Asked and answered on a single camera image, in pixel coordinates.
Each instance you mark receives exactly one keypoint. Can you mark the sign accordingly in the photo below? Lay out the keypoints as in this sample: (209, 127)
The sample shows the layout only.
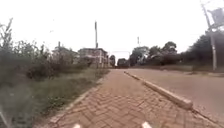
(217, 16)

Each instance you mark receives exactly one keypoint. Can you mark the small dark tree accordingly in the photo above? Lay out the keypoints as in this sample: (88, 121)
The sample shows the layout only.
(112, 60)

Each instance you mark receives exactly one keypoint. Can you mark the pale concrete kerb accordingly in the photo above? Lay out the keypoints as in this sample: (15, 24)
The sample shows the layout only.
(166, 93)

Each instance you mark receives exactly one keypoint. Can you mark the red brick path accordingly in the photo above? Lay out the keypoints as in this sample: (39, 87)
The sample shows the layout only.
(116, 100)

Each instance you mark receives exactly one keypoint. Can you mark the distant thin pole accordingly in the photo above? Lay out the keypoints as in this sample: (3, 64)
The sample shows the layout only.
(138, 40)

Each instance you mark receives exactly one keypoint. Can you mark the multi-storey building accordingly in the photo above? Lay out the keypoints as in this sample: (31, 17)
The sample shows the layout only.
(95, 56)

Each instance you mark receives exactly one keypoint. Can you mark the reddish-grey road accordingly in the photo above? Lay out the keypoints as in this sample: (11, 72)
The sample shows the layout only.
(186, 83)

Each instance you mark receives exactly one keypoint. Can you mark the row of trees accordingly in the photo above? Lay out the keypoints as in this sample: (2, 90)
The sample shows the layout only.
(166, 55)

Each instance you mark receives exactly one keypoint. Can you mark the bushes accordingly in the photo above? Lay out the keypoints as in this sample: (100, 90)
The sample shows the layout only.
(33, 66)

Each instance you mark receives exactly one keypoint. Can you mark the tall pole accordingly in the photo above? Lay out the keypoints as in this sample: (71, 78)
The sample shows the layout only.
(96, 33)

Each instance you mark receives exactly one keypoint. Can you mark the grass verge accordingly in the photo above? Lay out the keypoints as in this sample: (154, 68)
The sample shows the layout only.
(50, 90)

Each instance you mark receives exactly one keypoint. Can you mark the low building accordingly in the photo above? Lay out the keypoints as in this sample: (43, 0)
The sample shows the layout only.
(65, 55)

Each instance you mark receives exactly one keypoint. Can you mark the robot's own part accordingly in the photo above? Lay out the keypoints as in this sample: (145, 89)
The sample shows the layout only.
(76, 126)
(146, 125)

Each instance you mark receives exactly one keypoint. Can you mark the leaning utility pole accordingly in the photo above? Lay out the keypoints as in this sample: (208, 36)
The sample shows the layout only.
(212, 50)

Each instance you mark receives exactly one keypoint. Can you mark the grass strip beyond road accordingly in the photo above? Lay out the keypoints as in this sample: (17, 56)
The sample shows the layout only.
(173, 67)

